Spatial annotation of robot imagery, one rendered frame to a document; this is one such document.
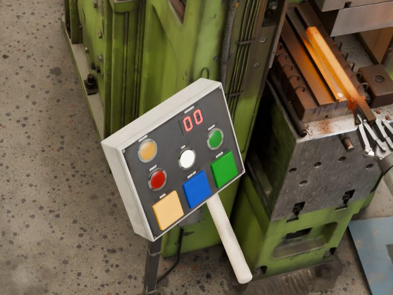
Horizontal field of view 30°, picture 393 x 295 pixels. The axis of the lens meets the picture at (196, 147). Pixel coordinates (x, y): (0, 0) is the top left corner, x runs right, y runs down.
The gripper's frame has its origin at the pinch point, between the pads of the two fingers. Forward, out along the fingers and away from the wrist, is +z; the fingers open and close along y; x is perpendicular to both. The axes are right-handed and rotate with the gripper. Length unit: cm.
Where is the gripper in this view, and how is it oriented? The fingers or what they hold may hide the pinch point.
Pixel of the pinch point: (363, 113)
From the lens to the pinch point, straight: 212.2
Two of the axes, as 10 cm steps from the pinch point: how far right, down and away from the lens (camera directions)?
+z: -3.2, -7.7, 5.4
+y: 9.4, -2.0, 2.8
